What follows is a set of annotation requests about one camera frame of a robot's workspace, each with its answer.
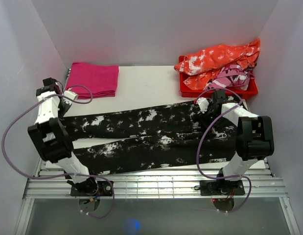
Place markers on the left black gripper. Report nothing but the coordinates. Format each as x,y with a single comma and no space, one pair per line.
67,105

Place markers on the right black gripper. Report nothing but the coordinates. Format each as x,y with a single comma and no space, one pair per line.
204,117

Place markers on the black white tie-dye trousers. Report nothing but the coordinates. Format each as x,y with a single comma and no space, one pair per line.
153,137

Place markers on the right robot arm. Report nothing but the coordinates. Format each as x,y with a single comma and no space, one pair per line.
254,142

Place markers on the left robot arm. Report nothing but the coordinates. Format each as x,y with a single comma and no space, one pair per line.
52,141

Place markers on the pink camouflage trousers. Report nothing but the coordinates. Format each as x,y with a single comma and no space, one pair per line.
234,76

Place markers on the orange white tie-dye trousers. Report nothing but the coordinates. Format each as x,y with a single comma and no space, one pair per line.
203,66

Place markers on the folded magenta trousers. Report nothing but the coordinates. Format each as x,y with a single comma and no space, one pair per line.
97,81

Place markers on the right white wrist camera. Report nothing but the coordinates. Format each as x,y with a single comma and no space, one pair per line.
203,104

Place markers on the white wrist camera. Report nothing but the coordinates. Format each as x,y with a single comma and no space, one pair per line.
71,95
203,104

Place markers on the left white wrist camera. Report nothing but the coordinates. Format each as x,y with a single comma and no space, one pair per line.
71,95

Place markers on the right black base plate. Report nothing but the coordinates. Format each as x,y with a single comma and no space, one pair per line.
221,187

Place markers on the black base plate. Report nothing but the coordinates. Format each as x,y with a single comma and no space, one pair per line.
103,189
221,187

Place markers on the aluminium rail frame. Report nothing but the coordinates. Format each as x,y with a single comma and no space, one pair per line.
160,184

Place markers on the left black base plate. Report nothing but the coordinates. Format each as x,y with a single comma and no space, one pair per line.
103,189

